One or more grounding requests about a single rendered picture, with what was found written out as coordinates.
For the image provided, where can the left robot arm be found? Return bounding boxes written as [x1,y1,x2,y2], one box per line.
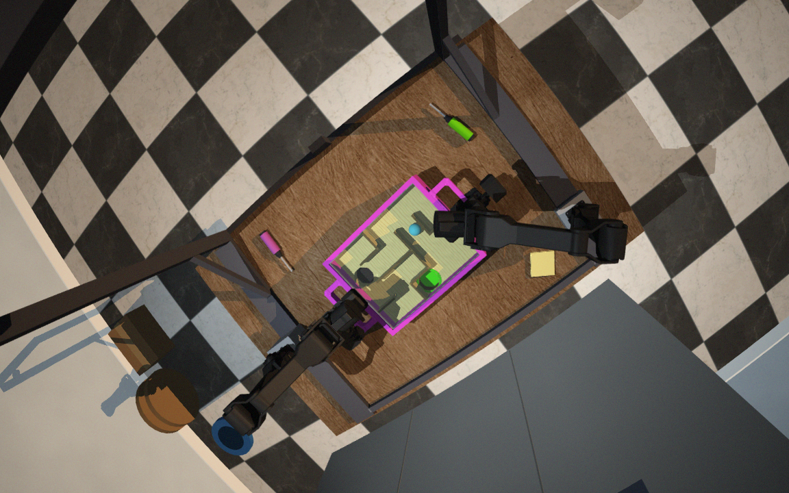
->
[434,200,628,264]

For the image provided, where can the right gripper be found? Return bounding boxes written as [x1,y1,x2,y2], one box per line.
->
[322,288,368,319]

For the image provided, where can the green cylinder with dark grey end cap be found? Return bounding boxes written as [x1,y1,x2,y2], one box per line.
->
[433,106,475,141]

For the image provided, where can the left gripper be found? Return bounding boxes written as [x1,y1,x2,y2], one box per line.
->
[450,174,507,211]

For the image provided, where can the pink-handled screwdriver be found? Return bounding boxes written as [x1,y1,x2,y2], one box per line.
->
[260,230,289,267]

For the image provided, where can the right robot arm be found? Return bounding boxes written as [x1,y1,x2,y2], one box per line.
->
[223,299,364,436]

